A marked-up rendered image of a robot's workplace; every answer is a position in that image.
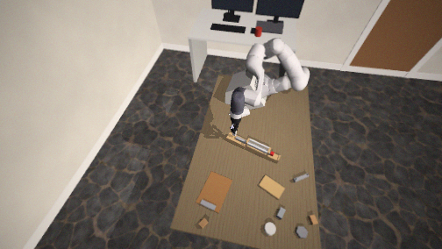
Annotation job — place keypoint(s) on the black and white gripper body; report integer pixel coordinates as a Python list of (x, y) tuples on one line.
[(235, 121)]

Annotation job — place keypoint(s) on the tan flat rectangular board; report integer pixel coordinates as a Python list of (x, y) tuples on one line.
[(272, 187)]

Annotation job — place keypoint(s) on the white short cylinder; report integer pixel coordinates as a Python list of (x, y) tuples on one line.
[(269, 229)]

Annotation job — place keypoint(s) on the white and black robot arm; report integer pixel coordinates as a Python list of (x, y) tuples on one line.
[(268, 86)]

